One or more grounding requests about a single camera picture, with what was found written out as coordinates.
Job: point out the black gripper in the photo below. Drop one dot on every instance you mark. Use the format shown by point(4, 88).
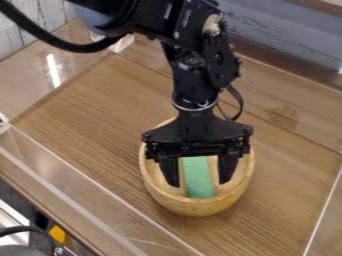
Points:
point(198, 134)

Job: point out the green rectangular block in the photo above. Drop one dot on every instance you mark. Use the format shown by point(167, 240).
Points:
point(198, 181)

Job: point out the brown wooden bowl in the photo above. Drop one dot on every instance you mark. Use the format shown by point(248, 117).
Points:
point(172, 197)

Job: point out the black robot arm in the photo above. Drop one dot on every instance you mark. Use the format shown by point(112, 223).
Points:
point(191, 30)

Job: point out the clear acrylic front barrier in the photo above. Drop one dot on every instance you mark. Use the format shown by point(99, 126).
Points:
point(71, 180)

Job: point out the yellow label sticker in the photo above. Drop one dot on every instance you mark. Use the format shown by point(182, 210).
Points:
point(57, 234)

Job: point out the clear acrylic corner bracket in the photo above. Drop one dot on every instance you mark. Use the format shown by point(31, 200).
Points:
point(120, 45)

